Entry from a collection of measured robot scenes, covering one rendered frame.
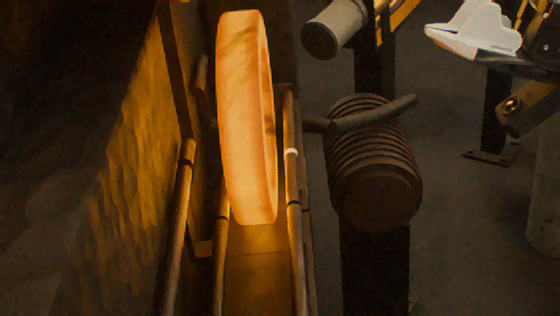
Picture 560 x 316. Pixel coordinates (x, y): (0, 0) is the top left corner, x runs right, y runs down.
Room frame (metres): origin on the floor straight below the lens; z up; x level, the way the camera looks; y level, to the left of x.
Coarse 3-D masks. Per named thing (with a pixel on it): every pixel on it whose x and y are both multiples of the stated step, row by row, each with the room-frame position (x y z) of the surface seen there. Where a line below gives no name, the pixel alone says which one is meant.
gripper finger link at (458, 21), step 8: (472, 0) 0.67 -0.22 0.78; (480, 0) 0.67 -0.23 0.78; (488, 0) 0.67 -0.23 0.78; (464, 8) 0.67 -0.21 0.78; (472, 8) 0.67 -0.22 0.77; (456, 16) 0.67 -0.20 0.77; (464, 16) 0.67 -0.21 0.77; (504, 16) 0.67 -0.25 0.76; (432, 24) 0.66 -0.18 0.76; (440, 24) 0.67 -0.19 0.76; (448, 24) 0.67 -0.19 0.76; (456, 24) 0.67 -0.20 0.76; (504, 24) 0.67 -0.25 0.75; (456, 32) 0.66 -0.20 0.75
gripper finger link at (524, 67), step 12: (480, 48) 0.62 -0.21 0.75; (480, 60) 0.62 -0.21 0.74; (492, 60) 0.61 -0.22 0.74; (504, 60) 0.61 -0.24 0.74; (516, 60) 0.61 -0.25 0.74; (528, 60) 0.61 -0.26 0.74; (504, 72) 0.61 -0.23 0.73; (516, 72) 0.60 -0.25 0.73; (528, 72) 0.60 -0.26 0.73; (540, 72) 0.60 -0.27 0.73
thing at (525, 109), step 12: (528, 84) 0.66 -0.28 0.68; (540, 84) 0.65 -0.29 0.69; (552, 84) 0.63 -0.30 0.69; (516, 96) 0.65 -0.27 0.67; (528, 96) 0.64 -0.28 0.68; (540, 96) 0.63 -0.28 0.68; (552, 96) 0.62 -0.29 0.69; (504, 108) 0.65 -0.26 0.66; (516, 108) 0.63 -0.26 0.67; (528, 108) 0.62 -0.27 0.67; (540, 108) 0.62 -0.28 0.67; (552, 108) 0.62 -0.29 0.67; (504, 120) 0.63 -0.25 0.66; (516, 120) 0.62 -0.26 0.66; (528, 120) 0.62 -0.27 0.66; (540, 120) 0.62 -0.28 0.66; (516, 132) 0.62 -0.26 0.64
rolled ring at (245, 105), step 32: (224, 32) 0.51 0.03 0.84; (256, 32) 0.51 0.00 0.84; (224, 64) 0.48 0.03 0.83; (256, 64) 0.48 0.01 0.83; (224, 96) 0.46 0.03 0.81; (256, 96) 0.46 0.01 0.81; (224, 128) 0.45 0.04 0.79; (256, 128) 0.45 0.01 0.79; (224, 160) 0.44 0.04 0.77; (256, 160) 0.44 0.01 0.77; (256, 192) 0.44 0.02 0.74
